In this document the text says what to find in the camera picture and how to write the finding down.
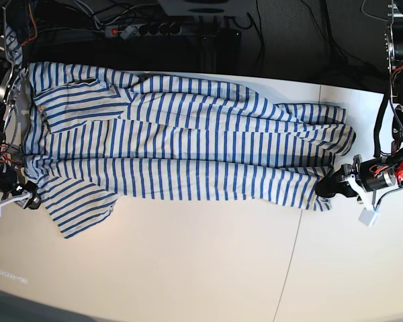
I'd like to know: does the black power strip red switch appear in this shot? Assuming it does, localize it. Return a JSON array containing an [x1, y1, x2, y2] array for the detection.
[[104, 22, 183, 40]]

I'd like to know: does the grey box under table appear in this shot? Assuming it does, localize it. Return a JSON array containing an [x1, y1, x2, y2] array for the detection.
[[158, 0, 255, 17]]

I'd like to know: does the blue white striped T-shirt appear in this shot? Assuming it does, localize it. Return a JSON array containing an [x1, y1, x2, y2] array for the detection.
[[3, 25, 357, 239]]

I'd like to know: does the white cable on floor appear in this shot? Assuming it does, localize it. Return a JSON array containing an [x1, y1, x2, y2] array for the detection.
[[361, 0, 390, 21]]

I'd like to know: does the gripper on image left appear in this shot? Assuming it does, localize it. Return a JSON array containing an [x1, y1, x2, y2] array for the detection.
[[0, 162, 41, 210]]

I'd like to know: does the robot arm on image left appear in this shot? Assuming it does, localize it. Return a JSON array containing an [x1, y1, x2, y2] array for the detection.
[[0, 1, 40, 216]]

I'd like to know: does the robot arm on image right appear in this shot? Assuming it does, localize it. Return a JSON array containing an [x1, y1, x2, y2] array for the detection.
[[315, 1, 403, 199]]

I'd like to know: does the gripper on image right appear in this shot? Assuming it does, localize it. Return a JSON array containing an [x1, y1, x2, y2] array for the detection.
[[315, 152, 403, 201]]

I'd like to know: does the aluminium profile stand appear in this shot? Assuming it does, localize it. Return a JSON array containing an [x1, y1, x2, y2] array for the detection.
[[183, 28, 242, 74]]

